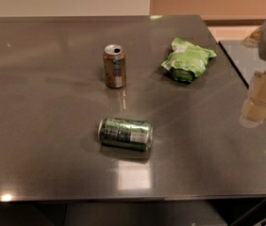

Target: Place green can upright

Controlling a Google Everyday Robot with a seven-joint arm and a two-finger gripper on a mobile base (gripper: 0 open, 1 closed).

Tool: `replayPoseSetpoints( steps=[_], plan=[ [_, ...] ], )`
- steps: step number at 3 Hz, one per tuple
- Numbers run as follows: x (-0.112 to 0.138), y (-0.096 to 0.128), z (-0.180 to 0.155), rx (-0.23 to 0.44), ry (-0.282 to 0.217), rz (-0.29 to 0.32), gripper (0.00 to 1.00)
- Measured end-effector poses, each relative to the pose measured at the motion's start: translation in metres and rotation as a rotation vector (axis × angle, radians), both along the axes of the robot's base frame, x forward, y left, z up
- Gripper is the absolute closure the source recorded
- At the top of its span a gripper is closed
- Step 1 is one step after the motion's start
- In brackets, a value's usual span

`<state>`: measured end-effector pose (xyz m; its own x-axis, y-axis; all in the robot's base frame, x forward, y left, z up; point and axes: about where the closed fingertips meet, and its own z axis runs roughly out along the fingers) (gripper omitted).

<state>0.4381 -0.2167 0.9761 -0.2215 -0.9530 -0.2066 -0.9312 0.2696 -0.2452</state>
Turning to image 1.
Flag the tan taped gripper finger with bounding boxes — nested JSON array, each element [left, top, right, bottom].
[[240, 71, 266, 128]]

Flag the green soda can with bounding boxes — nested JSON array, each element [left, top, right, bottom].
[[97, 118, 153, 152]]

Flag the brown soda can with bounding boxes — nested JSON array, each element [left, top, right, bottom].
[[103, 44, 126, 89]]

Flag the green chip bag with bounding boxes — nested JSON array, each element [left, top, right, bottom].
[[161, 38, 217, 83]]

